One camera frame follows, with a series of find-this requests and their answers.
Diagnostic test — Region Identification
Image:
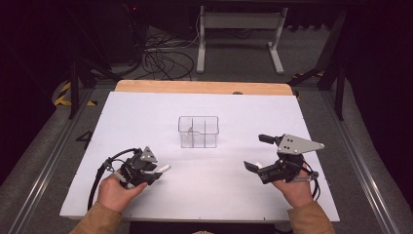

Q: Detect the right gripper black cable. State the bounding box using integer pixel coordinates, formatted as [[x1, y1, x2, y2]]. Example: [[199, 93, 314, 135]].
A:
[[303, 160, 321, 201]]

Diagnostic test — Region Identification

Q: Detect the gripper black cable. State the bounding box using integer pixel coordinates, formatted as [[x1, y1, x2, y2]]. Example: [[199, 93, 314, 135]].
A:
[[87, 147, 140, 212], [303, 160, 321, 201]]

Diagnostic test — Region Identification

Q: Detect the yellow black hazard tape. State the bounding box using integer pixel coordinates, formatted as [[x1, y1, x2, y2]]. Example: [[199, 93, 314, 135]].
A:
[[53, 81, 98, 107]]

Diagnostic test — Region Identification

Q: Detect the white pen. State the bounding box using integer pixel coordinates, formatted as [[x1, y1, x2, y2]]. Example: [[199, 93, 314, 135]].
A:
[[152, 164, 171, 175]]

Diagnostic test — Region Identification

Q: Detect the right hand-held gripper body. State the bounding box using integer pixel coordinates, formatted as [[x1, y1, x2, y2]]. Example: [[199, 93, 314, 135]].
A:
[[258, 134, 325, 185]]

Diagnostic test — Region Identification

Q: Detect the person's left hand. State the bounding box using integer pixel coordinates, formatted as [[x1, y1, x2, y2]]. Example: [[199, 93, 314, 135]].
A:
[[96, 170, 149, 215]]

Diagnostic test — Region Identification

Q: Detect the person's right hand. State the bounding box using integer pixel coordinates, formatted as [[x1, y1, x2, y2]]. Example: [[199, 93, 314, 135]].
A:
[[272, 169, 315, 209]]

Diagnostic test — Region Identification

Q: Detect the white table cover sheet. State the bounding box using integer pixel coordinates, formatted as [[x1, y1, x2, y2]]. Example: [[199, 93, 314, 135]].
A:
[[58, 91, 341, 223]]

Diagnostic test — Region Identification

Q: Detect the white metal stand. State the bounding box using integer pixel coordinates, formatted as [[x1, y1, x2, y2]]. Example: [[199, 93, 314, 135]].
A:
[[196, 4, 289, 76]]

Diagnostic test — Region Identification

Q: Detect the wooden table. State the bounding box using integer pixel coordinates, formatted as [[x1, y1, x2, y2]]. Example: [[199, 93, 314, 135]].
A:
[[114, 79, 295, 97]]

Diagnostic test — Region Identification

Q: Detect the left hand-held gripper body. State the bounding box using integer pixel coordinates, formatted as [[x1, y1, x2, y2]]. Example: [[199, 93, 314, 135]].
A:
[[118, 145, 164, 190]]

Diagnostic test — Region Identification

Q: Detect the black metal stand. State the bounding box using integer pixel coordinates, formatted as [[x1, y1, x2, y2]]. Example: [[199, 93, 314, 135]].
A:
[[66, 6, 123, 120], [286, 8, 349, 122]]

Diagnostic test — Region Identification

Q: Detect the clear plastic pen holder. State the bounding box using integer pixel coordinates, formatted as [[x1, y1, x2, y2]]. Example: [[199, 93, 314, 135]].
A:
[[177, 115, 220, 149]]

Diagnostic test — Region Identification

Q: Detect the aluminium floor rail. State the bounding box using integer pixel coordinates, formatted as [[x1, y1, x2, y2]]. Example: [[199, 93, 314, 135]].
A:
[[8, 87, 96, 234], [319, 91, 402, 234]]

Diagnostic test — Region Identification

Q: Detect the bundle of black floor cables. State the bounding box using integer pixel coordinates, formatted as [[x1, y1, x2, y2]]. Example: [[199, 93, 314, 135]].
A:
[[141, 30, 197, 81]]

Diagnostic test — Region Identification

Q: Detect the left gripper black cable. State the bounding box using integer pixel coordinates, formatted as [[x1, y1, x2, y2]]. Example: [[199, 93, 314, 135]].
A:
[[87, 147, 140, 212]]

